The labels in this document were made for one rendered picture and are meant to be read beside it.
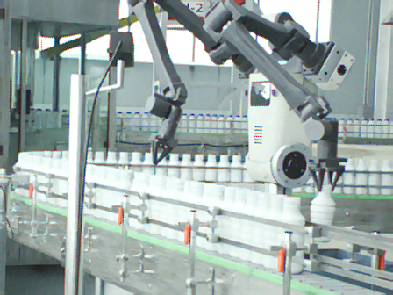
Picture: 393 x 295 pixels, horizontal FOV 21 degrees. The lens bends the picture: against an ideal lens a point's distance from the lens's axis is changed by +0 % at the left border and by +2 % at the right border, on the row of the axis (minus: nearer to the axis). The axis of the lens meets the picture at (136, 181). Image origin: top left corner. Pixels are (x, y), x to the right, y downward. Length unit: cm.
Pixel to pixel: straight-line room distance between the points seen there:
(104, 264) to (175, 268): 53
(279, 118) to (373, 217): 163
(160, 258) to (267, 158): 86
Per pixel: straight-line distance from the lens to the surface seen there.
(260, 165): 361
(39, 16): 850
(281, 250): 212
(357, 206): 506
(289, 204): 230
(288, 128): 356
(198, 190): 272
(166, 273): 281
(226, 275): 249
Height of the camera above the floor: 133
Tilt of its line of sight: 3 degrees down
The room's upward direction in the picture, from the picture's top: 2 degrees clockwise
